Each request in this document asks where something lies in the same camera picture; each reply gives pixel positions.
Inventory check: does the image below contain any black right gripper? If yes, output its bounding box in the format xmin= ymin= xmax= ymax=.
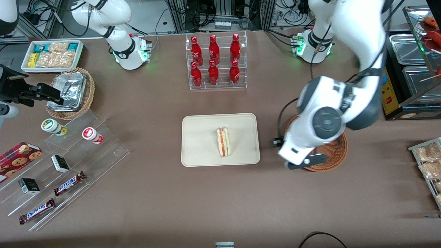
xmin=0 ymin=65 xmax=64 ymax=106

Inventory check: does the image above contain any triangular sandwich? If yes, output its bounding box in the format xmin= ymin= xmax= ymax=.
xmin=216 ymin=126 xmax=232 ymax=158

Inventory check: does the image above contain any light wicker basket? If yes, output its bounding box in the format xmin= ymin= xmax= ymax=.
xmin=45 ymin=68 xmax=95 ymax=121

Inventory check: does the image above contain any brown round wicker basket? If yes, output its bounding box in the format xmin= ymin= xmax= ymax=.
xmin=285 ymin=115 xmax=348 ymax=172

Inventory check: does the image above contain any beige rectangular plastic tray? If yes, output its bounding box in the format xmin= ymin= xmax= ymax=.
xmin=181 ymin=113 xmax=261 ymax=167

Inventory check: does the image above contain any silver foil package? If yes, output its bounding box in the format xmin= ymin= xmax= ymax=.
xmin=47 ymin=96 xmax=82 ymax=112
xmin=53 ymin=72 xmax=87 ymax=104

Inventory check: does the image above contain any green lid snack cup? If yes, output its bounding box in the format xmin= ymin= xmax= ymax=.
xmin=41 ymin=118 xmax=68 ymax=136

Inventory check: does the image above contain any large clear rice cracker pack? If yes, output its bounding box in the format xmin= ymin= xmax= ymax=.
xmin=36 ymin=51 xmax=75 ymax=68

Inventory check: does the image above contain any white rectangular snack bin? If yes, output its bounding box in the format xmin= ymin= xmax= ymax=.
xmin=21 ymin=40 xmax=84 ymax=73

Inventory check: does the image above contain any small clear rice cracker pack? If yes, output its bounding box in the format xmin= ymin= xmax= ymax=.
xmin=48 ymin=41 xmax=70 ymax=53

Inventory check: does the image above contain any red lid snack cup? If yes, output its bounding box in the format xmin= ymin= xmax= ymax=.
xmin=82 ymin=127 xmax=104 ymax=144

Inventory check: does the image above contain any small black box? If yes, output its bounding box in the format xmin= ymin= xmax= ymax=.
xmin=51 ymin=155 xmax=70 ymax=173
xmin=18 ymin=178 xmax=41 ymax=195

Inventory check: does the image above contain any red plaid cookie box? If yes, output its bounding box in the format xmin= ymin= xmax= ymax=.
xmin=0 ymin=142 xmax=43 ymax=183

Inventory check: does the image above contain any clear acrylic bottle rack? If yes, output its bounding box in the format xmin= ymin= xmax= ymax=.
xmin=185 ymin=30 xmax=248 ymax=91

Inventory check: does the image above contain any red cola bottle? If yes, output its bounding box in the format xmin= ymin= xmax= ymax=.
xmin=208 ymin=60 xmax=219 ymax=86
xmin=230 ymin=33 xmax=241 ymax=63
xmin=229 ymin=60 xmax=240 ymax=86
xmin=191 ymin=36 xmax=204 ymax=66
xmin=209 ymin=34 xmax=220 ymax=65
xmin=191 ymin=61 xmax=203 ymax=87

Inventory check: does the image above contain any clear acrylic stepped stand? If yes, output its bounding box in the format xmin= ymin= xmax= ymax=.
xmin=0 ymin=110 xmax=131 ymax=232

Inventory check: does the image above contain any brown snickers bar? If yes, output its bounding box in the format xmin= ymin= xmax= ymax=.
xmin=19 ymin=198 xmax=56 ymax=225
xmin=53 ymin=171 xmax=86 ymax=197

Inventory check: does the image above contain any black hot food display case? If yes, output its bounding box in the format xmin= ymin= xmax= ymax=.
xmin=381 ymin=5 xmax=441 ymax=121

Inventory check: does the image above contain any steel food pan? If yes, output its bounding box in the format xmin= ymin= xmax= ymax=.
xmin=402 ymin=65 xmax=441 ymax=97
xmin=389 ymin=33 xmax=431 ymax=66

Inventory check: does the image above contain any clear bag of fried snacks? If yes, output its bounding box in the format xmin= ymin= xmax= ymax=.
xmin=414 ymin=143 xmax=441 ymax=163
xmin=418 ymin=161 xmax=441 ymax=179

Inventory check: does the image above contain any black floor cable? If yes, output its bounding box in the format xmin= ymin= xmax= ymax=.
xmin=298 ymin=232 xmax=348 ymax=248

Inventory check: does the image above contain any metal wire snack tray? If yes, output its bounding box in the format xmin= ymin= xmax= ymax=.
xmin=408 ymin=137 xmax=441 ymax=210

